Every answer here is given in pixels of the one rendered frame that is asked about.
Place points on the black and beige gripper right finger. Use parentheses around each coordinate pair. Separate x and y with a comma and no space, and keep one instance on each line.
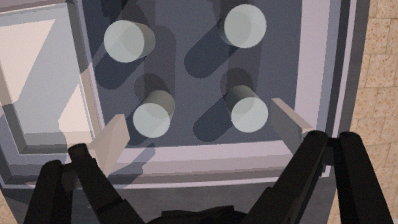
(361,200)

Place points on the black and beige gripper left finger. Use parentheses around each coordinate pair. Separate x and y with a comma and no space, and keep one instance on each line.
(50,205)

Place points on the clear glass cylinder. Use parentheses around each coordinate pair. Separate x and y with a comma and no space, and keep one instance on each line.
(244,26)
(153,116)
(127,41)
(247,111)

